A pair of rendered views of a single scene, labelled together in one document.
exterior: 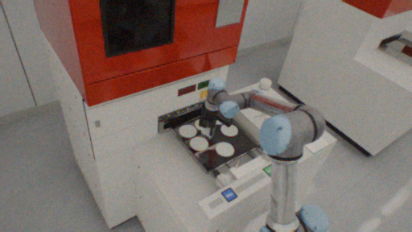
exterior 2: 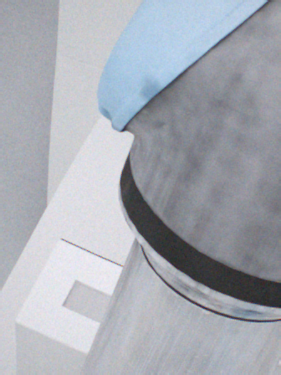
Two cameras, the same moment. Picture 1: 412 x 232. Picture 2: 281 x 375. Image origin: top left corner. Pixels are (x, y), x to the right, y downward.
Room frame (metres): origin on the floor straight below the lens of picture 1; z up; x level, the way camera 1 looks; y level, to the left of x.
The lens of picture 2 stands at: (0.49, -0.46, 1.76)
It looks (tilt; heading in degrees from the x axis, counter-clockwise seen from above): 56 degrees down; 58
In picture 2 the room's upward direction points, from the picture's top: 10 degrees clockwise
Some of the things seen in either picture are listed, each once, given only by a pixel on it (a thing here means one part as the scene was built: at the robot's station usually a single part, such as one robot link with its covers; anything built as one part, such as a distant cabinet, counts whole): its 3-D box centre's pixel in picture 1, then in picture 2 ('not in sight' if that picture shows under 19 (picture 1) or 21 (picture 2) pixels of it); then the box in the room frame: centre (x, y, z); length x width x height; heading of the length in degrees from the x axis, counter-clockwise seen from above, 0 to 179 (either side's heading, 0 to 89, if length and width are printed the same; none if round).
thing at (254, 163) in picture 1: (246, 171); not in sight; (0.97, -0.26, 0.87); 0.36 x 0.08 x 0.03; 132
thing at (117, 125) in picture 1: (165, 107); not in sight; (1.19, 0.23, 1.02); 0.82 x 0.03 x 0.40; 132
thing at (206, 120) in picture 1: (209, 115); not in sight; (1.08, -0.02, 1.11); 0.09 x 0.08 x 0.12; 83
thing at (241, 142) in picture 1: (214, 136); not in sight; (1.15, -0.06, 0.90); 0.34 x 0.34 x 0.01; 42
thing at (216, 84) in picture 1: (216, 91); not in sight; (1.07, -0.03, 1.27); 0.09 x 0.08 x 0.11; 32
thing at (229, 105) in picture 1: (229, 104); not in sight; (1.00, -0.09, 1.27); 0.11 x 0.11 x 0.08; 32
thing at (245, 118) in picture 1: (273, 125); not in sight; (1.34, -0.42, 0.89); 0.62 x 0.35 x 0.14; 42
